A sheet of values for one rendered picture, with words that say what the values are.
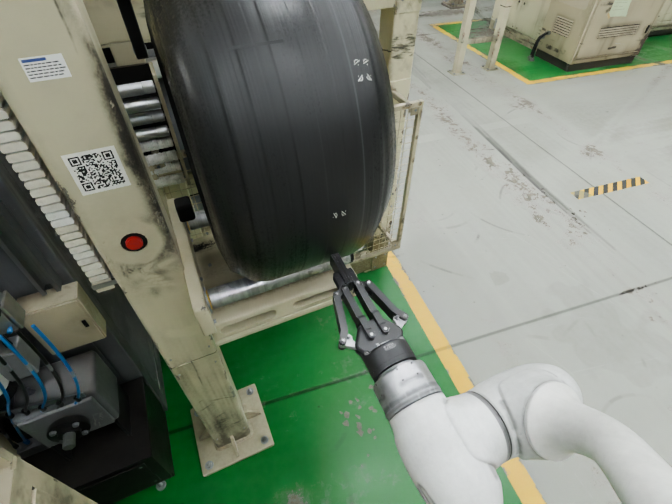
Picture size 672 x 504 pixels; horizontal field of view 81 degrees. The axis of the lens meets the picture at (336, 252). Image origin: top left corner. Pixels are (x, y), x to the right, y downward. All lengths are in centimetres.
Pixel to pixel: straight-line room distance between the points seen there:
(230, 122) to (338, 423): 135
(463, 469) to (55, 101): 73
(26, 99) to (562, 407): 82
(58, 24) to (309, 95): 33
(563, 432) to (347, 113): 49
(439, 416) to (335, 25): 54
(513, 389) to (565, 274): 185
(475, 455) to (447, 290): 159
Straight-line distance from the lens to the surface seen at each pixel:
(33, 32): 68
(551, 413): 61
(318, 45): 59
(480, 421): 60
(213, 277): 107
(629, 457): 51
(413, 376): 60
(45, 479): 94
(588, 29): 502
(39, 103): 71
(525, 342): 205
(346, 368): 179
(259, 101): 54
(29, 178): 78
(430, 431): 57
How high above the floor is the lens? 157
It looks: 45 degrees down
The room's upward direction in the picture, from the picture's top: straight up
